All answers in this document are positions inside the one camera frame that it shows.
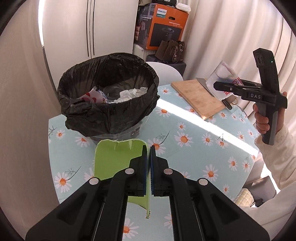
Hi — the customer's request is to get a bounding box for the red heart paper wrapper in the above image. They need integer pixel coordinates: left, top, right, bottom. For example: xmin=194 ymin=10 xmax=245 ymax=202
xmin=79 ymin=86 xmax=107 ymax=103

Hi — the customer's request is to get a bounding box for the brown leather handbag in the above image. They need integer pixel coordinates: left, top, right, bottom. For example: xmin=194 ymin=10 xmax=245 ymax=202
xmin=155 ymin=40 xmax=185 ymax=63

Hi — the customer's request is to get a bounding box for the white crumpled tissue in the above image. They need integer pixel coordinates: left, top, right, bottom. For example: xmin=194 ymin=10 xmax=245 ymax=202
xmin=107 ymin=87 xmax=147 ymax=103

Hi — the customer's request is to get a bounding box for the black suitcase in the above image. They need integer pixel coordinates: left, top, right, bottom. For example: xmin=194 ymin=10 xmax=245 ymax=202
xmin=146 ymin=55 xmax=187 ymax=76

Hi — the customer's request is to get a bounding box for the black trash bag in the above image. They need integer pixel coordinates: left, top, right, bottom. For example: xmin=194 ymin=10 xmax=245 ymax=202
xmin=57 ymin=53 xmax=159 ymax=137

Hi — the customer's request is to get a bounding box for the clear plastic trash bin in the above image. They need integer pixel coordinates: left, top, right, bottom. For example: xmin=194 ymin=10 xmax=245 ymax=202
xmin=90 ymin=115 xmax=149 ymax=143

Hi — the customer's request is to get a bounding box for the person's right hand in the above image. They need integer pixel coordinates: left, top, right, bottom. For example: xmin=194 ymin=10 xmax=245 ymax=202
xmin=252 ymin=90 xmax=288 ymax=135

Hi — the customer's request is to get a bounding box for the black camera bag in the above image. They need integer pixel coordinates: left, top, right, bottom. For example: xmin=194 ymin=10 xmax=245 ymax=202
xmin=152 ymin=0 xmax=177 ymax=6

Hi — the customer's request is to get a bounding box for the orange Philips appliance box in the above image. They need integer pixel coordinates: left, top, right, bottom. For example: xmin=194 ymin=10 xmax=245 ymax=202
xmin=134 ymin=3 xmax=189 ymax=50

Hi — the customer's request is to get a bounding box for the white sleeve forearm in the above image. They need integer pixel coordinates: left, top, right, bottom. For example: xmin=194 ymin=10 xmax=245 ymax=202
xmin=241 ymin=126 xmax=296 ymax=239

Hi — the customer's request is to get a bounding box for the white refrigerator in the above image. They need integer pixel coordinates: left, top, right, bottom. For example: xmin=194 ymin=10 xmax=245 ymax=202
xmin=43 ymin=0 xmax=138 ymax=87

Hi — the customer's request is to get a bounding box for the white radiator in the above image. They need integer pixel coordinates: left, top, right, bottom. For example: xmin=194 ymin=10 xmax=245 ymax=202
xmin=132 ymin=44 xmax=149 ymax=61

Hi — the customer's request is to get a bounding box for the wooden cutting board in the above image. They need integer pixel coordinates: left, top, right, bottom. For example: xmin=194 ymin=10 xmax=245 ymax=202
xmin=171 ymin=79 xmax=226 ymax=120

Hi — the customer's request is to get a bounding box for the steel cleaver knife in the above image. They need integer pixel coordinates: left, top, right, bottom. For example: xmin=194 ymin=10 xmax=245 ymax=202
xmin=196 ymin=77 xmax=233 ymax=110

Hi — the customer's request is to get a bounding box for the white quilted bag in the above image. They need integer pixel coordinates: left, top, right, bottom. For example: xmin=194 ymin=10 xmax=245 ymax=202
xmin=234 ymin=188 xmax=254 ymax=207

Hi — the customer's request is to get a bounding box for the white pouch on box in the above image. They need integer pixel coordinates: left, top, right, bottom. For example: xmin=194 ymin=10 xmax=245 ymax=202
xmin=176 ymin=3 xmax=191 ymax=13

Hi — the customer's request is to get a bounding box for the white round chair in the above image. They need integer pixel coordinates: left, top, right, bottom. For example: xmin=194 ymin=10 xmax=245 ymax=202
xmin=147 ymin=62 xmax=183 ymax=86

